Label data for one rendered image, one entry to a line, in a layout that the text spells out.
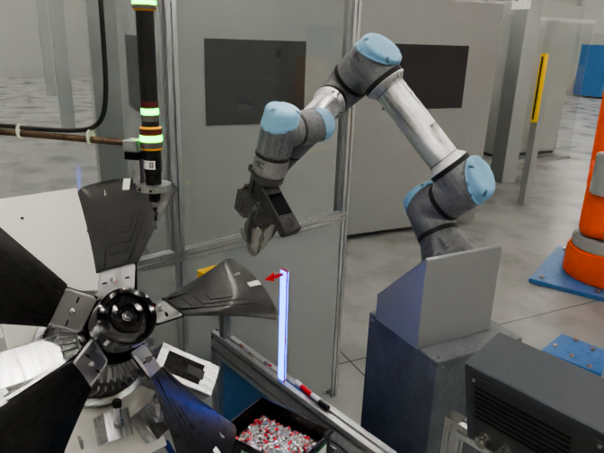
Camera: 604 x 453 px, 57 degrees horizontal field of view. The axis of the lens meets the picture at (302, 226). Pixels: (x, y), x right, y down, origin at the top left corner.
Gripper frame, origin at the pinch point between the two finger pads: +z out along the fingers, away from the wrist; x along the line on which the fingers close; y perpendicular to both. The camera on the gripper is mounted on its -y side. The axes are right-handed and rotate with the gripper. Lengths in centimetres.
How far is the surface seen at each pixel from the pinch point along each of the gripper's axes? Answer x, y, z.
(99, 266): 31.4, 13.6, 5.4
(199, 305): 14.9, -2.5, 8.9
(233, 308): 8.5, -6.2, 9.1
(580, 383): -14, -67, -17
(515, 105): -599, 264, 100
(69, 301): 40.6, 5.2, 5.6
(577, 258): -353, 38, 118
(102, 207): 26.5, 25.2, -2.0
